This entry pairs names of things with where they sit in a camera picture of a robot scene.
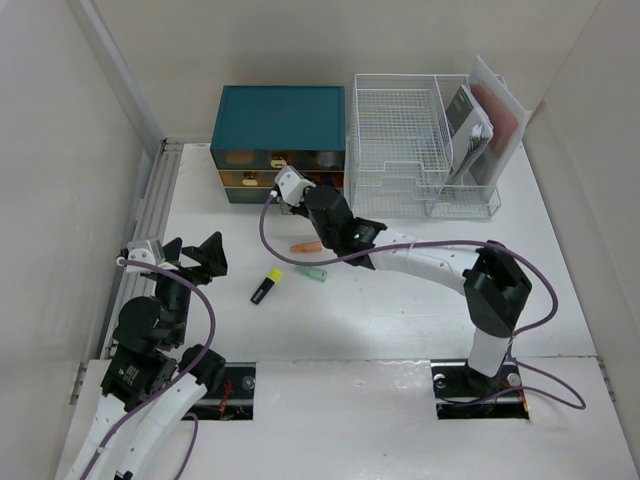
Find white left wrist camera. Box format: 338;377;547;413
116;237;167;274

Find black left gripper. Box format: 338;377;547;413
156;230;226;345

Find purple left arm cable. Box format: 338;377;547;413
78;257;218;480

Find Canon setup guide booklet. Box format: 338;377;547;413
445;85;493;184

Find clear mesh zip pouch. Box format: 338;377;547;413
468;55;532;188

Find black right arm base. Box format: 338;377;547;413
431;360;529;420

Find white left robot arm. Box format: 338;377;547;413
67;232;228;479

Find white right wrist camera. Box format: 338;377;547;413
275;166;316;207

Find orange transparent stapler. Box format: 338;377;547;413
290;241;323;254

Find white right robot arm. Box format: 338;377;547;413
165;195;531;394

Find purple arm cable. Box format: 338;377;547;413
78;257;218;480
259;192;587;411

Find white wire desk organizer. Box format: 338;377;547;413
345;74;501;220

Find aluminium rail frame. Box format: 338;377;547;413
94;139;209;360

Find black yellow highlighter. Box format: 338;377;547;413
250;268;282;305

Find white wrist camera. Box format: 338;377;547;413
275;166;316;207
116;237;167;274

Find teal drawer cabinet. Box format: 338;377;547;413
210;85;346;204

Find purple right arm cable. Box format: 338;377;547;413
259;192;587;411

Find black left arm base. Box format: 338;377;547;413
189;363;257;421

